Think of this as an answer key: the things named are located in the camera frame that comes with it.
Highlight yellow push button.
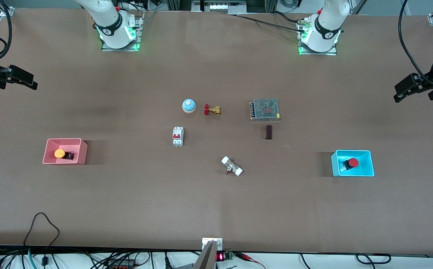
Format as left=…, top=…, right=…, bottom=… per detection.
left=54, top=149, right=75, bottom=161

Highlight red push button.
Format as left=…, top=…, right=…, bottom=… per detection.
left=339, top=157, right=360, bottom=173

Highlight pink plastic bin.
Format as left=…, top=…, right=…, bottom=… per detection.
left=42, top=138, right=89, bottom=165

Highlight cyan plastic bin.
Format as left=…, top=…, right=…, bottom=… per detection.
left=331, top=149, right=375, bottom=177

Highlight metal mesh power supply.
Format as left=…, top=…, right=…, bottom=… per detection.
left=249, top=98, right=281, bottom=122

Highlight white circuit breaker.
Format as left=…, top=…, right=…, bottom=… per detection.
left=172, top=127, right=184, bottom=147

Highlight metal valve white ends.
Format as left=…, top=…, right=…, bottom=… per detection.
left=221, top=156, right=244, bottom=177

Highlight grey power strip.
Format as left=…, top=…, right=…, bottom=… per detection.
left=191, top=0, right=247, bottom=15

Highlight red clip lead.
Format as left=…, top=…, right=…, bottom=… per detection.
left=237, top=253, right=267, bottom=269

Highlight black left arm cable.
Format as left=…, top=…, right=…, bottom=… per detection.
left=398, top=0, right=432, bottom=84

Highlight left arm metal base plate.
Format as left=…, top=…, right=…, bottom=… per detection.
left=298, top=15, right=338, bottom=56

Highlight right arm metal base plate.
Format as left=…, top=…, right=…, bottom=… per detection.
left=101, top=10, right=144, bottom=52

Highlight black cable across table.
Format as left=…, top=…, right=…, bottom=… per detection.
left=228, top=12, right=306, bottom=33

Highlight black looped cable with adapter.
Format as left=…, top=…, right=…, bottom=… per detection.
left=23, top=212, right=61, bottom=269

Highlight white mounting bracket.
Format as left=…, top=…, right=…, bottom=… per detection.
left=202, top=238, right=223, bottom=251

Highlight grey camera post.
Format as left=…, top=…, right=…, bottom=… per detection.
left=193, top=240, right=217, bottom=269

